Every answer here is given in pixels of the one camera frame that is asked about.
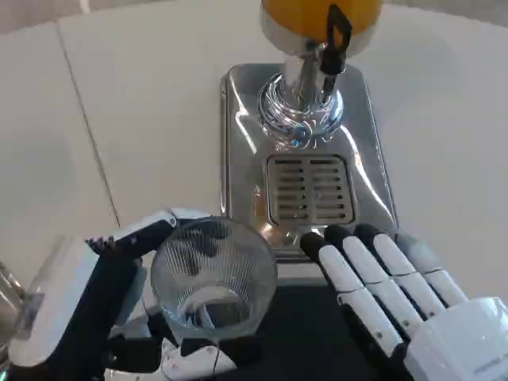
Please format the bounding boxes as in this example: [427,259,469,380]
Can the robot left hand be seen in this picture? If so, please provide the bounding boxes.
[0,208,263,381]

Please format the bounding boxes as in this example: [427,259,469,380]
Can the black dispenser tap lever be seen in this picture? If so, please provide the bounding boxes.
[319,3,353,98]

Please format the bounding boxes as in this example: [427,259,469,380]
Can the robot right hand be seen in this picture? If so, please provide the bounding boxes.
[299,223,508,381]

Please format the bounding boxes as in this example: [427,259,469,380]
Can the steel drip tray grid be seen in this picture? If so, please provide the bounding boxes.
[265,154,357,224]

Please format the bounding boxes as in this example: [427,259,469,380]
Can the steel juice dispenser orange tank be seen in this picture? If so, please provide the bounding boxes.
[219,0,399,264]

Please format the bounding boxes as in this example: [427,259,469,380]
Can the clear ribbed glass cup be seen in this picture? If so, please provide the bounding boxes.
[149,217,279,339]

